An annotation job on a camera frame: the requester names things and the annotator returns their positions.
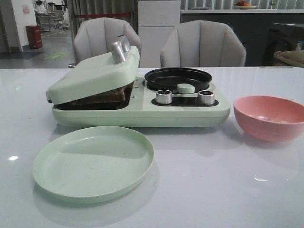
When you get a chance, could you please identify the mint green sandwich maker lid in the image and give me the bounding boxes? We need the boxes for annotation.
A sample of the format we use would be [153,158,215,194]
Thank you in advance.
[46,36,140,105]

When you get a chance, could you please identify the pink bowl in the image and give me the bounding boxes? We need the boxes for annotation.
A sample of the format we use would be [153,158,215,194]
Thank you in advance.
[234,95,304,142]

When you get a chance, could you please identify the mint green breakfast maker base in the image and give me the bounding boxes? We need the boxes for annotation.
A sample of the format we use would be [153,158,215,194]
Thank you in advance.
[52,75,230,128]

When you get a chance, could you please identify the left silver control knob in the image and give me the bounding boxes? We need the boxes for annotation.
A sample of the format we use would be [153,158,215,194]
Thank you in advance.
[155,89,172,105]

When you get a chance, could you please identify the silver control knob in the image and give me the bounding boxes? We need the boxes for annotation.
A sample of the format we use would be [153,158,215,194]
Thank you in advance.
[197,90,215,105]
[155,89,172,105]

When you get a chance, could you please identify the black round frying pan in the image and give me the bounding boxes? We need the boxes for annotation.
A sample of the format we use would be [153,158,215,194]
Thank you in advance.
[144,67,212,94]

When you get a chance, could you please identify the right silver control knob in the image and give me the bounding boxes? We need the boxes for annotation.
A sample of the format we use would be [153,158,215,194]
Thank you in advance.
[197,90,215,105]

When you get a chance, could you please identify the mint green plate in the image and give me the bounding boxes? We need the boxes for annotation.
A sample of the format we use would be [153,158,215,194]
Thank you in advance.
[32,126,154,203]

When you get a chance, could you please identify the right grey upholstered chair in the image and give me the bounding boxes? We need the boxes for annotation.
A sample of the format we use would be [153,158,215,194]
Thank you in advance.
[160,20,246,67]

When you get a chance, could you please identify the grey upholstered chair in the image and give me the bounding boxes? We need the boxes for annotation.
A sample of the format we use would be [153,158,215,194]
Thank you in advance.
[73,18,142,64]
[160,20,246,67]

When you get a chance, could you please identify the white refrigerator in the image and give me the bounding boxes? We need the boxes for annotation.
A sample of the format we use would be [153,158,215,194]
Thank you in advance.
[137,0,181,68]

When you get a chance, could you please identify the left grey upholstered chair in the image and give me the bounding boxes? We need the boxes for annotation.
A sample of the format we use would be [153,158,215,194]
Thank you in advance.
[73,18,142,64]

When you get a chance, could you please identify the red barrier belt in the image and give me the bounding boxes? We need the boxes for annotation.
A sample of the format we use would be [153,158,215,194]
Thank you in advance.
[74,12,132,19]

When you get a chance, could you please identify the dark grey counter cabinet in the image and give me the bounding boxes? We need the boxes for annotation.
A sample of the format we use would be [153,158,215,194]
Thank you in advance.
[180,9,304,67]

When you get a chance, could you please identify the fruit plate on counter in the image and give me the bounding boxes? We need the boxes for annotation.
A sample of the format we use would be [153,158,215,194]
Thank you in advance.
[235,0,257,10]

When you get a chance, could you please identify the red trash bin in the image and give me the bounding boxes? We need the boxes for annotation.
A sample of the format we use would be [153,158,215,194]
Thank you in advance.
[26,25,43,49]

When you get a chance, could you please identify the dark washing machine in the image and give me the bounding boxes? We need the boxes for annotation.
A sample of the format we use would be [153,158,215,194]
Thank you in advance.
[261,23,304,66]

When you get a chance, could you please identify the beige sofa cushion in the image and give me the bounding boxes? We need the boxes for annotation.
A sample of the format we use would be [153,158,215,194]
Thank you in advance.
[274,50,304,68]

